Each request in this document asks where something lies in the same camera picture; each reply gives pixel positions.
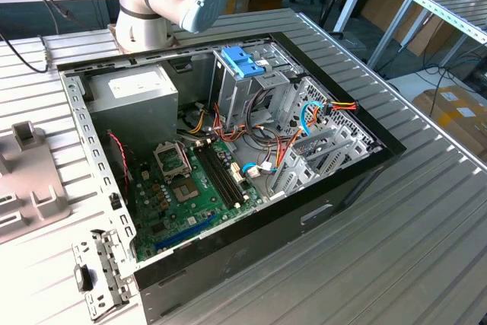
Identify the black open PC case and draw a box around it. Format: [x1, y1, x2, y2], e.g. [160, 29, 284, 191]
[56, 31, 407, 325]

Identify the grey parts rack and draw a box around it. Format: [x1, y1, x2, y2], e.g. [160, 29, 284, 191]
[0, 121, 72, 245]

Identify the green motherboard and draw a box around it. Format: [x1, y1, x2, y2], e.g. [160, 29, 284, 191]
[131, 137, 267, 263]

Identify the short thin blue wire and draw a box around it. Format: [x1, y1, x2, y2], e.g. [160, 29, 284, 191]
[241, 162, 277, 180]

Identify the thin metal locking lever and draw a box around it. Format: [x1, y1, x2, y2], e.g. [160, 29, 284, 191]
[181, 144, 193, 178]

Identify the blue expansion slot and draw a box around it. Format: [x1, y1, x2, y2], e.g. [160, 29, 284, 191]
[154, 213, 218, 252]

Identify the black case fan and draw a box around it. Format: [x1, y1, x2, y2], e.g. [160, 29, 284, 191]
[100, 129, 135, 204]

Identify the grey power supply box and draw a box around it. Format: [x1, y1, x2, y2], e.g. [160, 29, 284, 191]
[85, 64, 180, 158]

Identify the light blue data wire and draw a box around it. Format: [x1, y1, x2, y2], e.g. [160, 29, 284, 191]
[299, 100, 329, 139]

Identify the metal socket cover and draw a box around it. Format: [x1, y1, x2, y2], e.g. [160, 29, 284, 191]
[152, 141, 192, 181]

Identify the metal disk bay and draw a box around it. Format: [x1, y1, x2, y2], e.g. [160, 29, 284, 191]
[266, 75, 384, 201]

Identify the coloured power wire bundle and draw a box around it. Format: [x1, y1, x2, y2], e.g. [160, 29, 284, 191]
[177, 102, 301, 174]

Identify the white low table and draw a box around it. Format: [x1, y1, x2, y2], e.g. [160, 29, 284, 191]
[386, 68, 487, 109]

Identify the black RAM slot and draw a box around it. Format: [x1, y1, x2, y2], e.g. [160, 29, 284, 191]
[195, 142, 234, 209]
[199, 142, 238, 209]
[208, 141, 247, 207]
[203, 142, 243, 208]

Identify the brown cardboard panel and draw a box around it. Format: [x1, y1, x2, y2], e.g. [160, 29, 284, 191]
[361, 0, 463, 58]

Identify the blue plastic drive bracket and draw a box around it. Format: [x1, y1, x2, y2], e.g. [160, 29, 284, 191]
[220, 46, 266, 79]

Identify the metal drive cage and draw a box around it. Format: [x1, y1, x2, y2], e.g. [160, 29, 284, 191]
[208, 40, 305, 132]

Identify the red yellow disk power wire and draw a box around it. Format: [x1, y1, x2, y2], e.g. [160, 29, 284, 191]
[273, 99, 361, 168]

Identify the CPU socket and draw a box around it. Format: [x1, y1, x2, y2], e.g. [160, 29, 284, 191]
[170, 175, 202, 205]

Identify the large labelled cardboard box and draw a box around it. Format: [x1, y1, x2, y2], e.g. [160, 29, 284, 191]
[412, 87, 487, 158]

